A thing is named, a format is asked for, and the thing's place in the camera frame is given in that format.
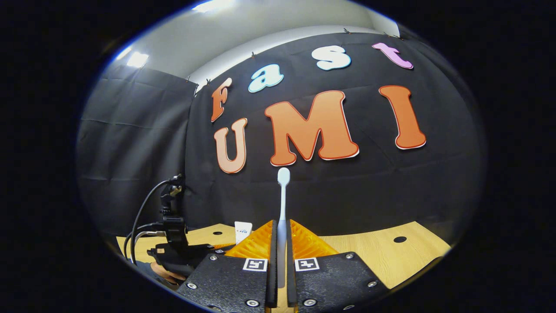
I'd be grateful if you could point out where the wooden desktop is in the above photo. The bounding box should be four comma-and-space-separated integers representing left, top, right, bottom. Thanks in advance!
115, 221, 452, 313

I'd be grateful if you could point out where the black backdrop cloth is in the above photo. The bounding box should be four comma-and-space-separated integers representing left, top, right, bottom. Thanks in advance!
76, 33, 485, 261

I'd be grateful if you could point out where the white toothpaste tube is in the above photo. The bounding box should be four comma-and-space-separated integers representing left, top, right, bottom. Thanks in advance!
235, 221, 253, 245

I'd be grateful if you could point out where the white toothbrush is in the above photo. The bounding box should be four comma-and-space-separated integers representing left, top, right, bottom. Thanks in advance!
277, 167, 291, 288

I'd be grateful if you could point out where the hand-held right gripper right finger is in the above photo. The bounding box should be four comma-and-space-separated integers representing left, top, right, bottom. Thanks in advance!
286, 220, 389, 313

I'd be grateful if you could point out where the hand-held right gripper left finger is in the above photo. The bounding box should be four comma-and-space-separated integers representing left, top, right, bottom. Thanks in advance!
176, 220, 278, 313

